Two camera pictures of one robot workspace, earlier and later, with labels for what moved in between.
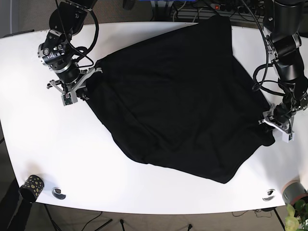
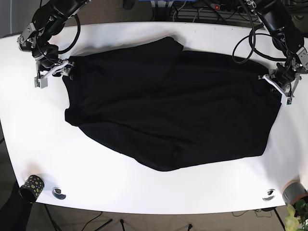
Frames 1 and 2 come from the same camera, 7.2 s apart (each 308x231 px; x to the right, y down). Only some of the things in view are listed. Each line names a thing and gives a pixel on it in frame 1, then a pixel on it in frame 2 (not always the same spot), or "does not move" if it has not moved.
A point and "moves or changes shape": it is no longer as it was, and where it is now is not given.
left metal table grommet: x=56 y=192 does not move
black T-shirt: x=185 y=100 moves or changes shape
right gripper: x=281 y=117 to x=287 y=91
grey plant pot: x=293 y=191 does not move
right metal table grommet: x=270 y=195 does not move
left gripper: x=77 y=88 to x=41 y=81
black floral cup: x=32 y=188 does not move
